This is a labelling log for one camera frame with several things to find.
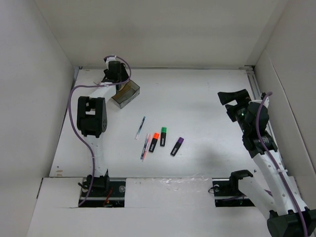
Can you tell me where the aluminium rail right edge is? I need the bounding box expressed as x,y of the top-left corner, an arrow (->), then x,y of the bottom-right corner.
243,67 -> 281,161

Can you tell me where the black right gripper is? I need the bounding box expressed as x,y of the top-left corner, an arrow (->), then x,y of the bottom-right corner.
218,89 -> 253,134

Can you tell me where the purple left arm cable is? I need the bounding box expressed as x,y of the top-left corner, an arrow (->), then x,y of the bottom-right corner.
69,56 -> 131,207

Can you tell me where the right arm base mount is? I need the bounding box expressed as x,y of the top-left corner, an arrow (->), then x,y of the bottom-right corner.
208,170 -> 255,207

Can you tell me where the blue clear pen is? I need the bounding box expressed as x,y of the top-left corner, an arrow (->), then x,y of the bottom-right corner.
135,116 -> 146,140

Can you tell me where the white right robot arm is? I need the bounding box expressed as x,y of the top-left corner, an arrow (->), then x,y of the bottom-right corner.
211,89 -> 316,237

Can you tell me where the smoky acrylic organizer box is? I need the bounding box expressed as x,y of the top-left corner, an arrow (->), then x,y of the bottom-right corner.
112,80 -> 140,109

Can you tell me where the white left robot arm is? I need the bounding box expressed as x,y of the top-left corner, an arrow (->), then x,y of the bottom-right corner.
77,55 -> 131,178

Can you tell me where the pink clear pen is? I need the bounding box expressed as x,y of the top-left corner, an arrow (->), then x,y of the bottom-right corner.
140,133 -> 151,161

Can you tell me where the green cap highlighter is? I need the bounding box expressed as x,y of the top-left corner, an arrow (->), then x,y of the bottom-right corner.
160,127 -> 167,147

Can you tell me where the purple cap highlighter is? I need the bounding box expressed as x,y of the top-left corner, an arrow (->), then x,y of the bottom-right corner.
170,137 -> 184,157

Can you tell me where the orange cap highlighter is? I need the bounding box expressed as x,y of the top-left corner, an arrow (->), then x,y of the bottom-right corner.
149,133 -> 159,153

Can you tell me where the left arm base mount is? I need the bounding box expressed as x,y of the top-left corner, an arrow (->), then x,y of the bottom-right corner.
78,173 -> 126,208

